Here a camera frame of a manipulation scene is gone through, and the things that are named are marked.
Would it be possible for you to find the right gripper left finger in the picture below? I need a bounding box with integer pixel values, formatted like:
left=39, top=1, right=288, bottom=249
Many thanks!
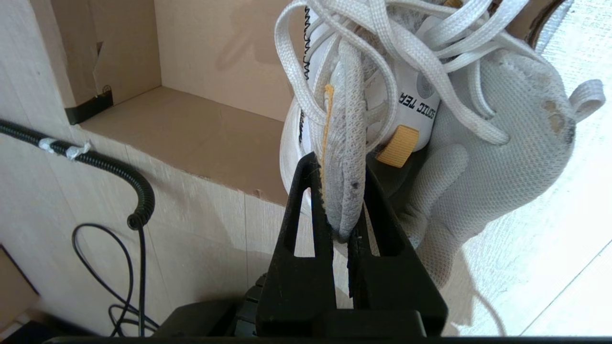
left=256, top=152, right=338, bottom=331

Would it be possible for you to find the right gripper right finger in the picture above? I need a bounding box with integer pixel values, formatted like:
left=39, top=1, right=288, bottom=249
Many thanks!
left=348, top=160, right=448, bottom=336

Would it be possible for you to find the white sneaker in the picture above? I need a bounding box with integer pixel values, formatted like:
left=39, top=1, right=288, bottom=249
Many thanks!
left=275, top=0, right=606, bottom=287

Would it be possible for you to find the brown cardboard shoe box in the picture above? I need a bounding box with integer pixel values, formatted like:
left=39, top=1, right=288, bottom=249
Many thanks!
left=29, top=0, right=572, bottom=206

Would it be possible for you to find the black robot torso part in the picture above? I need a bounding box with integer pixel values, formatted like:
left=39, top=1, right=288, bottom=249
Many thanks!
left=233, top=273, right=269, bottom=337

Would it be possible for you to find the small brown cardboard carton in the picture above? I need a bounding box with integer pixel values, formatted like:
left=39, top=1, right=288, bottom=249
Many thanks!
left=0, top=245, right=41, bottom=330

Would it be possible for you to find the dark grey robot base plate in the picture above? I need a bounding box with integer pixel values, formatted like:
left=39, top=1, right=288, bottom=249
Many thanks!
left=152, top=300, right=240, bottom=338

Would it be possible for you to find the black corrugated cable conduit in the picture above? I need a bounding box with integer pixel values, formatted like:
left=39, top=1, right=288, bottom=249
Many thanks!
left=0, top=117, right=156, bottom=337

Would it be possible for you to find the thin black cable loop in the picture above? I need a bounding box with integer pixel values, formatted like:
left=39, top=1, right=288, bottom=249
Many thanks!
left=72, top=223, right=161, bottom=337

